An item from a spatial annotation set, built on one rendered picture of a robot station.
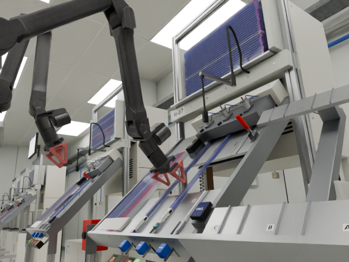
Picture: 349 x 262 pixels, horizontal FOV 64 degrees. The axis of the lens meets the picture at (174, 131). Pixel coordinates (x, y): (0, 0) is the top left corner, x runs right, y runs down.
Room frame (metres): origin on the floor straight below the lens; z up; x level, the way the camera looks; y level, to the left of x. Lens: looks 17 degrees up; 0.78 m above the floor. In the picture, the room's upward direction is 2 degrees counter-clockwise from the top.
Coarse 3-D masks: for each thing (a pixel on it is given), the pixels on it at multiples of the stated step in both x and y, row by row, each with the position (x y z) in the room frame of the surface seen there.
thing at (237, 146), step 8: (256, 128) 0.99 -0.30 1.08; (192, 136) 1.49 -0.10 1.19; (224, 136) 1.15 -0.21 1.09; (232, 136) 1.09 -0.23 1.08; (240, 136) 1.03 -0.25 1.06; (184, 144) 1.46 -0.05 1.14; (216, 144) 1.14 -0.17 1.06; (232, 144) 1.03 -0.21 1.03; (240, 144) 0.98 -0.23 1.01; (248, 144) 0.93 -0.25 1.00; (176, 152) 1.43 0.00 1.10; (208, 152) 1.12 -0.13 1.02; (224, 152) 1.01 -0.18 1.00; (232, 152) 0.96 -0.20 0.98; (240, 152) 0.92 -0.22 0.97; (184, 160) 1.24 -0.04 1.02; (192, 160) 1.18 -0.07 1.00; (200, 160) 1.11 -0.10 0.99; (216, 160) 1.02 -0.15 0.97; (224, 160) 1.08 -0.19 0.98; (232, 160) 1.03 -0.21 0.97; (184, 168) 1.18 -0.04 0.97
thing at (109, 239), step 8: (88, 232) 1.23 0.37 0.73; (96, 232) 1.16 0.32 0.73; (104, 232) 1.10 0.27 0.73; (112, 232) 1.05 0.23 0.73; (120, 232) 1.00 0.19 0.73; (128, 232) 0.95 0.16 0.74; (96, 240) 1.23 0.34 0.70; (104, 240) 1.15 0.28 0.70; (112, 240) 1.08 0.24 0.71; (120, 240) 1.02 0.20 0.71; (128, 240) 0.97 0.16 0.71; (136, 240) 0.92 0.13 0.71; (144, 240) 0.88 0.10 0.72; (152, 240) 0.84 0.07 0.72; (160, 240) 0.80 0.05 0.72; (168, 240) 0.77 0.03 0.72; (176, 240) 0.74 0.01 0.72; (152, 248) 0.89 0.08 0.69; (176, 248) 0.78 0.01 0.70; (184, 248) 0.74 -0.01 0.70; (176, 256) 0.81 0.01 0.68; (184, 256) 0.78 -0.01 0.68
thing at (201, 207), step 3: (198, 204) 0.73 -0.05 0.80; (201, 204) 0.72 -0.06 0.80; (204, 204) 0.71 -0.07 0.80; (198, 207) 0.72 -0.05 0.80; (201, 207) 0.71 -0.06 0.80; (204, 207) 0.70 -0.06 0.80; (195, 210) 0.72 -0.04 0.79; (198, 210) 0.71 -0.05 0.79; (201, 210) 0.70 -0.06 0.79; (192, 213) 0.72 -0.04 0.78; (195, 213) 0.71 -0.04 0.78; (198, 213) 0.70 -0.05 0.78
